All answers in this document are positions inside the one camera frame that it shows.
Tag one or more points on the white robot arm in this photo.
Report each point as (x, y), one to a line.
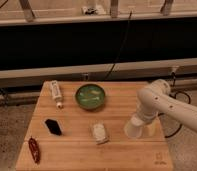
(154, 98)

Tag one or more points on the black eraser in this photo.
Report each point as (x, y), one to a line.
(53, 126)

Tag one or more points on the green bowl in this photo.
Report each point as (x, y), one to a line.
(90, 96)

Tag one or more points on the white toothpaste tube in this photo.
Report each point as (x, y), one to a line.
(56, 93)

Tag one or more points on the white wrapped packet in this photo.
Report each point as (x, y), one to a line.
(99, 133)

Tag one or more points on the wooden cutting board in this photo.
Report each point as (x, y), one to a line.
(76, 149)

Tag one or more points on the dark red chili pepper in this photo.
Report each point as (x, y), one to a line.
(34, 149)

